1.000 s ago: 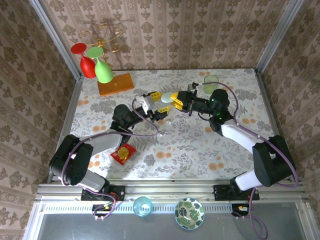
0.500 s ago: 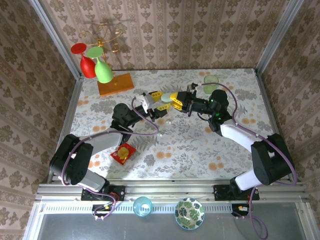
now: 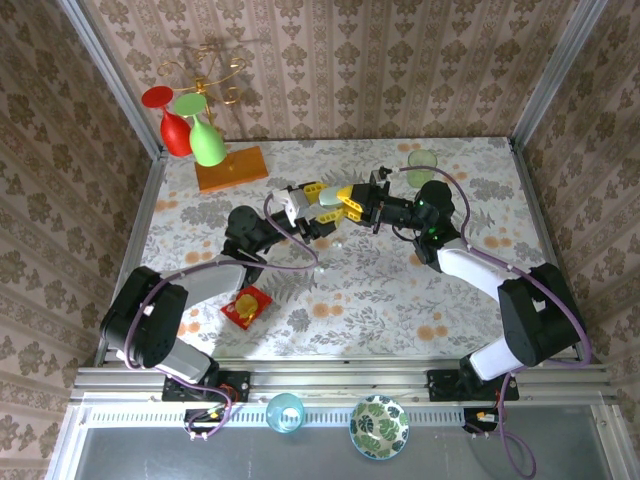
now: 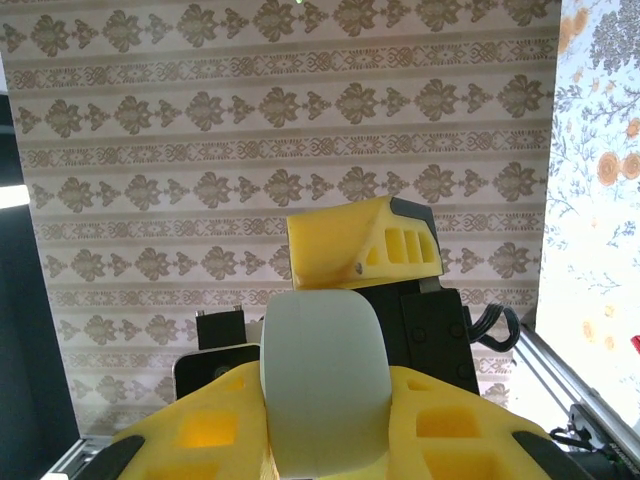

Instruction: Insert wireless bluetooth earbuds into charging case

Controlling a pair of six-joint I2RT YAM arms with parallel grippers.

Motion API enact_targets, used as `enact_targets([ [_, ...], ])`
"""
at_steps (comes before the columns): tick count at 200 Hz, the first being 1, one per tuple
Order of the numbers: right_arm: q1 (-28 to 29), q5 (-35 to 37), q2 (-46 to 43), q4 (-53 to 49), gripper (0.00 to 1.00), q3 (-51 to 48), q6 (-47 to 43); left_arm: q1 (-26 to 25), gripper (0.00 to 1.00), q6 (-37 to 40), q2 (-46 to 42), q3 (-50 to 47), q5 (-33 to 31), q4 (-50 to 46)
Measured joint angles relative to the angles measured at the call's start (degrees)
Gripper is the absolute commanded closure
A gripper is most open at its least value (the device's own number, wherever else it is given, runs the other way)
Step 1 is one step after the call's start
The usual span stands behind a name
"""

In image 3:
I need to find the aluminium frame post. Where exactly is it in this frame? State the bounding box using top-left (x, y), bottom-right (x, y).
top-left (509, 0), bottom-right (609, 151)
top-left (57, 0), bottom-right (169, 159)

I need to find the grey metal shelf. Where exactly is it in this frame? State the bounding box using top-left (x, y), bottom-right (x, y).
top-left (47, 403), bottom-right (639, 480)

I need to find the white slotted cable duct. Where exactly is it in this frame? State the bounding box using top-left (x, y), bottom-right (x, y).
top-left (82, 407), bottom-right (501, 427)

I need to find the green translucent cup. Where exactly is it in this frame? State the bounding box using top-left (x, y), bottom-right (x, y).
top-left (405, 149), bottom-right (439, 189)

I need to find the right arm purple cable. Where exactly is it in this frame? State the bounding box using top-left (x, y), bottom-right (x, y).
top-left (392, 164), bottom-right (594, 477)

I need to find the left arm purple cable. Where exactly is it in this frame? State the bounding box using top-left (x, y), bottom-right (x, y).
top-left (121, 192), bottom-right (321, 442)

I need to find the gold rack with orange base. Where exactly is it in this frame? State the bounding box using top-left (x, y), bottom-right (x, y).
top-left (157, 42), bottom-right (270, 194)

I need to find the black connector bracket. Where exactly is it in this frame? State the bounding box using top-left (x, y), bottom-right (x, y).
top-left (462, 407), bottom-right (501, 435)
top-left (183, 407), bottom-right (234, 435)

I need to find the red wine glass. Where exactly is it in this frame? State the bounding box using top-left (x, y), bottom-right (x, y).
top-left (141, 85), bottom-right (194, 159)

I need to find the pale green earbud charging case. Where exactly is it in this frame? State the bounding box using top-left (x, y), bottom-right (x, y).
top-left (318, 185), bottom-right (345, 209)

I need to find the floral patterned table cover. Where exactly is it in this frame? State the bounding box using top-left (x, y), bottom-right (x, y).
top-left (122, 137), bottom-right (589, 362)

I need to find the long aluminium base rail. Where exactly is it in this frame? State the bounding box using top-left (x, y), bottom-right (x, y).
top-left (69, 357), bottom-right (621, 401)

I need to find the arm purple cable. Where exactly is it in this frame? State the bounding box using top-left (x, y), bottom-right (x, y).
top-left (392, 164), bottom-right (594, 477)
top-left (121, 192), bottom-right (321, 442)

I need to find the leaf pattern bowl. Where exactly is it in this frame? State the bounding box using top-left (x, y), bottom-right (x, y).
top-left (348, 394), bottom-right (410, 459)

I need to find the red packet with yellow ornament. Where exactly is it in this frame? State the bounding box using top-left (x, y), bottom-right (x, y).
top-left (220, 282), bottom-right (275, 332)

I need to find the blue translucent cup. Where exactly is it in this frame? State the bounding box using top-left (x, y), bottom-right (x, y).
top-left (265, 392), bottom-right (306, 437)

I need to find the green wine glass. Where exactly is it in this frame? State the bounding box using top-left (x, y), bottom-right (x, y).
top-left (173, 93), bottom-right (227, 168)

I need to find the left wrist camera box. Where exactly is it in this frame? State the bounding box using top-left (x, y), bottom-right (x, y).
top-left (269, 187), bottom-right (307, 221)

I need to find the aluminium side rail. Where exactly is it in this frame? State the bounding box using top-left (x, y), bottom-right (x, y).
top-left (92, 149), bottom-right (169, 369)
top-left (507, 137), bottom-right (601, 364)

